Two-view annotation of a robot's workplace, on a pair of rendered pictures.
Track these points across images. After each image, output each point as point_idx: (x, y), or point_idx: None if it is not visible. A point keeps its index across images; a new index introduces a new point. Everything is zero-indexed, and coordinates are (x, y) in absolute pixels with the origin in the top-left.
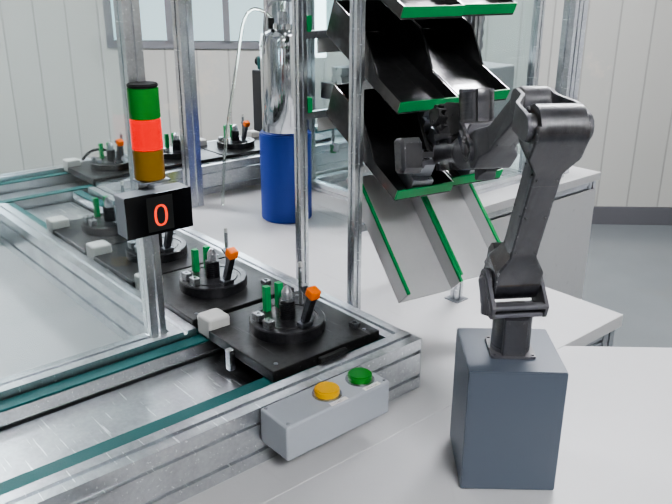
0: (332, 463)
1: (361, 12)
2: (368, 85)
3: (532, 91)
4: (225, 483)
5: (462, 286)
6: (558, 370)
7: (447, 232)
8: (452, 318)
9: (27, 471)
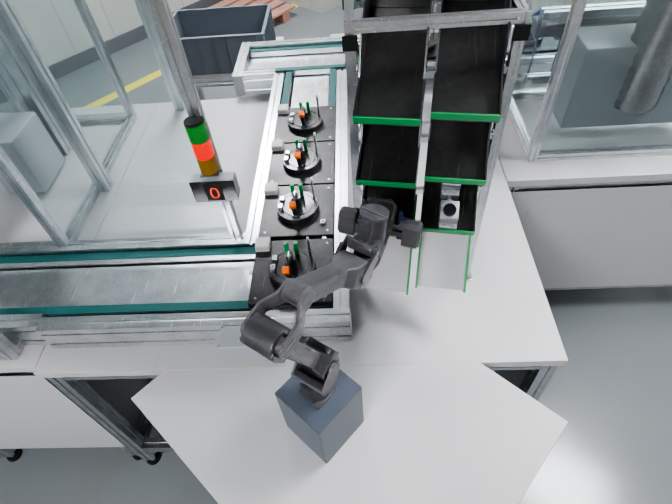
0: (254, 366)
1: (353, 93)
2: None
3: (287, 292)
4: (204, 346)
5: (469, 271)
6: (316, 428)
7: (436, 247)
8: (439, 293)
9: (131, 297)
